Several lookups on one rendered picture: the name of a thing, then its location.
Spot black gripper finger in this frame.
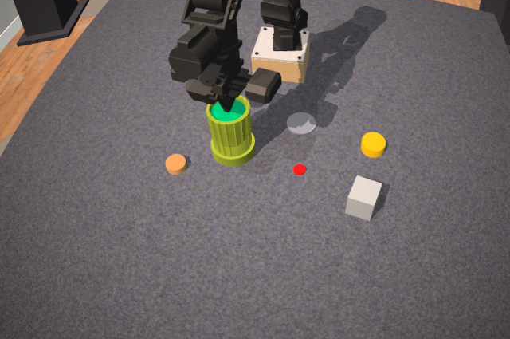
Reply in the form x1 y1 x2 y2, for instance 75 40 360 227
225 87 244 113
218 99 226 112

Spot orange disc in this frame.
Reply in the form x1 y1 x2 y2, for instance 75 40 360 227
166 154 186 175

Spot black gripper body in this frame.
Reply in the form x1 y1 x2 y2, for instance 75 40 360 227
171 39 281 104

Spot yellow short cylinder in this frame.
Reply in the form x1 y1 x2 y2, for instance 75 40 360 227
361 132 386 158

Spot olive-green ribbed jar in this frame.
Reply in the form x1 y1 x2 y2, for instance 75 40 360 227
206 95 256 167

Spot light grey flat disc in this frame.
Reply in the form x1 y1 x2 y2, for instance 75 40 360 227
287 112 316 136

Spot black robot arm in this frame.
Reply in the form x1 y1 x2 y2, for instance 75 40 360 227
168 0 308 104

